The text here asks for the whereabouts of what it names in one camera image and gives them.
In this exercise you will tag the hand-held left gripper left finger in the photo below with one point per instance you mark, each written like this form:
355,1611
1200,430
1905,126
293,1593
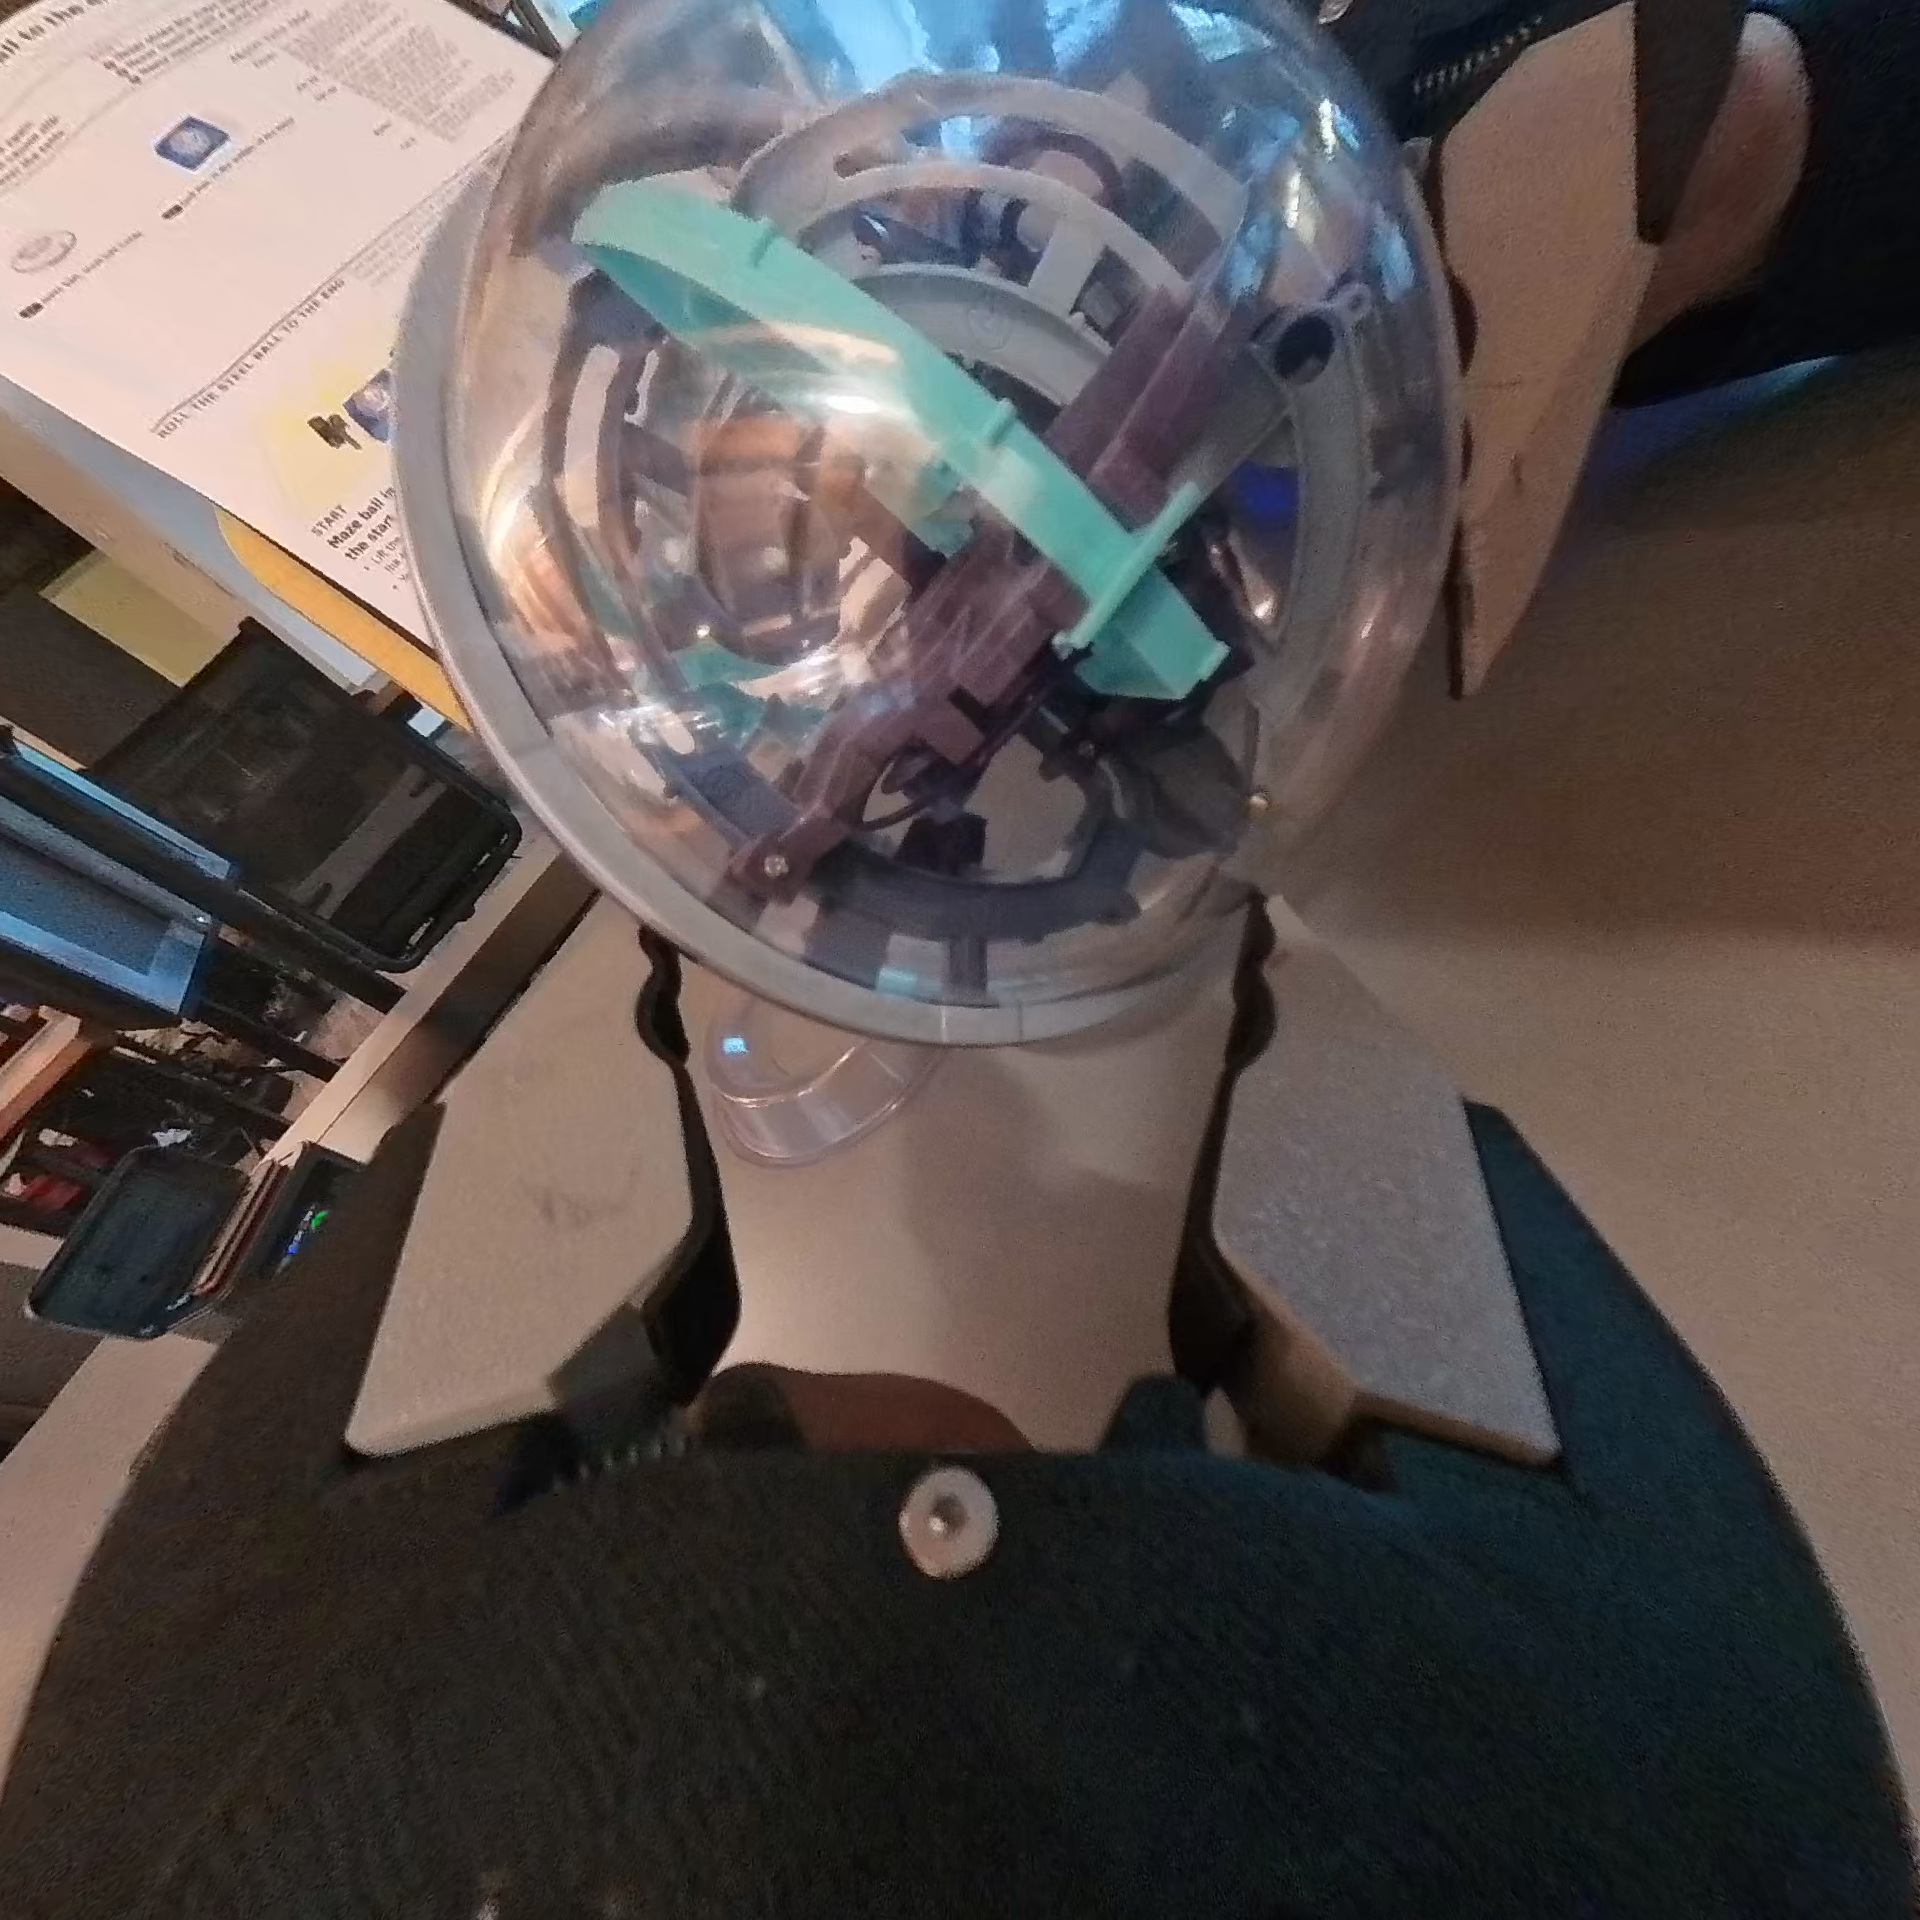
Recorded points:
527,1244

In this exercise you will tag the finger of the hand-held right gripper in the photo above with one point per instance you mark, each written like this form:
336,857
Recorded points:
1546,299

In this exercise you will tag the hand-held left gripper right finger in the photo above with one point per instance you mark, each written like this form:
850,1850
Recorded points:
1381,1244

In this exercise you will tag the clear plastic maze ball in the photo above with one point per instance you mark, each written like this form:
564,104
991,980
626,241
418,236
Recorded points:
902,526

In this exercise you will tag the person's right hand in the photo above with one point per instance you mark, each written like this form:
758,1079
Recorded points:
1741,226

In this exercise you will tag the black storage case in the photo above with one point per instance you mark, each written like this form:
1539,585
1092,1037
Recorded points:
406,857

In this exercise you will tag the white instruction sheet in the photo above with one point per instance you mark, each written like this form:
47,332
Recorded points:
226,226

